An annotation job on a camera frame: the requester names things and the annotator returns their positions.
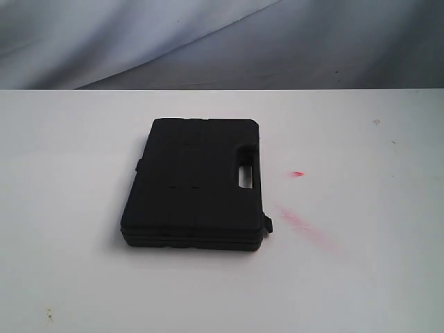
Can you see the grey backdrop cloth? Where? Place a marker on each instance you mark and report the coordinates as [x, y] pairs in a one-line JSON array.
[[221, 44]]

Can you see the black plastic tool case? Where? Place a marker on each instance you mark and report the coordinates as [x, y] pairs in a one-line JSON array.
[[198, 185]]

